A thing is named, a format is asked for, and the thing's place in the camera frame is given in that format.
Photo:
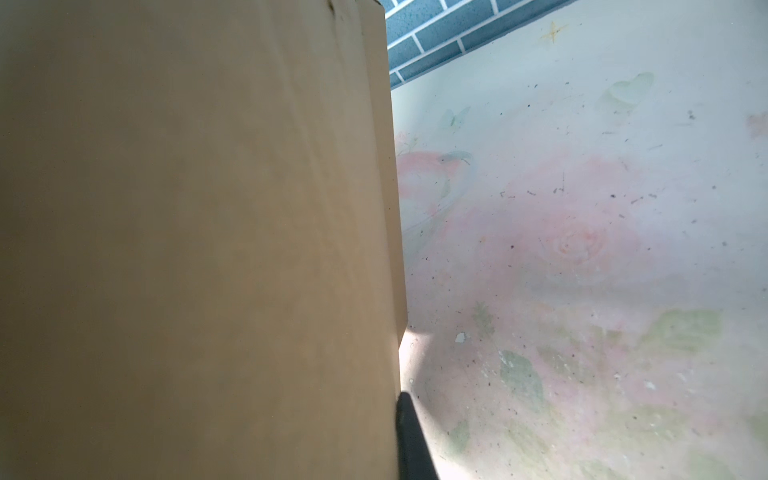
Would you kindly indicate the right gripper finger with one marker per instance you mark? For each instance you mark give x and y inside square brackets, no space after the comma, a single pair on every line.
[414,459]

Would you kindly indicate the brown cardboard box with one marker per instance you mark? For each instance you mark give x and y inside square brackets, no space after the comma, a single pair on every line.
[200,277]

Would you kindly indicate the floral table mat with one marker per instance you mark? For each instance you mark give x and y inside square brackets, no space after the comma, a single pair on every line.
[583,197]

